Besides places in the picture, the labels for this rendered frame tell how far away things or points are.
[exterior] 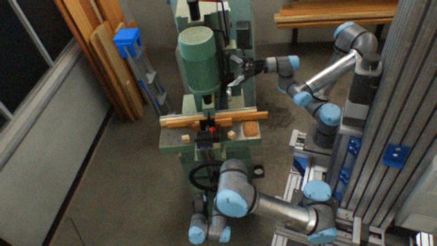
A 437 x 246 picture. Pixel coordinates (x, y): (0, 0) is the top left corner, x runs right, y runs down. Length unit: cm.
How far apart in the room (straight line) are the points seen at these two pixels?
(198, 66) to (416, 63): 89
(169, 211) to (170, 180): 31
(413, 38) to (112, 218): 240
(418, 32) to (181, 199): 211
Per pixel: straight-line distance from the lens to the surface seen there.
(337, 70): 152
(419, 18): 101
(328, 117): 170
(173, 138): 183
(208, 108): 172
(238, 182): 114
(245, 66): 146
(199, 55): 145
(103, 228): 275
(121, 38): 238
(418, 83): 114
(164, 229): 255
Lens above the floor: 224
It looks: 46 degrees down
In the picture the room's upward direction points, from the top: 9 degrees counter-clockwise
